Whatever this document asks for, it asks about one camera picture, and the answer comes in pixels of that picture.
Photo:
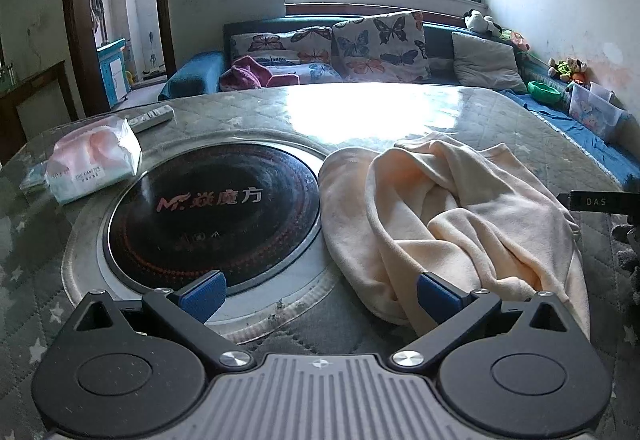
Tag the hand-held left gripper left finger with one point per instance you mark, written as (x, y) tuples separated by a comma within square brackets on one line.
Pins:
[(202, 296)]

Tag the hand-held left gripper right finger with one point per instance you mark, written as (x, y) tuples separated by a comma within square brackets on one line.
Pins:
[(440, 296)]

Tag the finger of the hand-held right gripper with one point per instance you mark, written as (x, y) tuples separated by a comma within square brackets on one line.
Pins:
[(595, 200)]

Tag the cream sweatshirt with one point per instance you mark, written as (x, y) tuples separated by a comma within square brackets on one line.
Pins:
[(400, 220)]

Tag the black round induction cooktop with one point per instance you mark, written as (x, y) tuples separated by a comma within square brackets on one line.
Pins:
[(200, 230)]

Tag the blue sofa cover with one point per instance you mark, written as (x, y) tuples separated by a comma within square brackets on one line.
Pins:
[(570, 135)]

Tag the clear plastic storage box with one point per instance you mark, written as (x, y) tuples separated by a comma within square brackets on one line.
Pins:
[(595, 115)]

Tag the green plastic basin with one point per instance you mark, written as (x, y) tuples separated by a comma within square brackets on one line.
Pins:
[(544, 93)]

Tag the brown plush toy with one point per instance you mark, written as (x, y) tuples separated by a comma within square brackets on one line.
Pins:
[(580, 68)]

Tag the green yellow plush toy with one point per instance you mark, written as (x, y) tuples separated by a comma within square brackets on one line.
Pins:
[(562, 69)]

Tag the grey pillow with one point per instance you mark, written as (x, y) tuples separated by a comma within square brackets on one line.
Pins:
[(485, 63)]

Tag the pink white tissue pack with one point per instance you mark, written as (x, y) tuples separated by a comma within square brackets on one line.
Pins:
[(90, 160)]

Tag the pink green plush toy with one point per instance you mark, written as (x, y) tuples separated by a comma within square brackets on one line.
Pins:
[(516, 40)]

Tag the white remote control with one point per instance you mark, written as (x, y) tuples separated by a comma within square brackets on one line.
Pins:
[(150, 118)]

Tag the small clear plastic packet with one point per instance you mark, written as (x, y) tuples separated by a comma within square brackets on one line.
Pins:
[(32, 177)]

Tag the panda plush toy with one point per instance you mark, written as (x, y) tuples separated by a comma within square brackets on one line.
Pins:
[(477, 22)]

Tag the blue corner sofa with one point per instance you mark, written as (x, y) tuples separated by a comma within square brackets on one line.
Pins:
[(440, 48)]

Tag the purple garment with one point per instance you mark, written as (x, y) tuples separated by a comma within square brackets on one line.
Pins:
[(245, 73)]

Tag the light blue cabinet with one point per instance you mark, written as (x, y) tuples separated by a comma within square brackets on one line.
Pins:
[(112, 70)]

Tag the flat butterfly print cushion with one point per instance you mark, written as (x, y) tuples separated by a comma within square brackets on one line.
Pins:
[(315, 70)]

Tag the large butterfly print pillow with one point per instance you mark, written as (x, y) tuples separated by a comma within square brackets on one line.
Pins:
[(380, 45)]

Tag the long butterfly print pillow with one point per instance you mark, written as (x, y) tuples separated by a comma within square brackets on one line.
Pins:
[(280, 43)]

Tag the dark wooden cabinet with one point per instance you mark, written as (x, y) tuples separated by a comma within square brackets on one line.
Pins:
[(50, 75)]

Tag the hanging grey cloth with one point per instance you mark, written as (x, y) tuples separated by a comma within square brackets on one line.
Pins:
[(96, 3)]

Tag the dark wooden door frame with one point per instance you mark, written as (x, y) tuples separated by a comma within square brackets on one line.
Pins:
[(75, 20)]

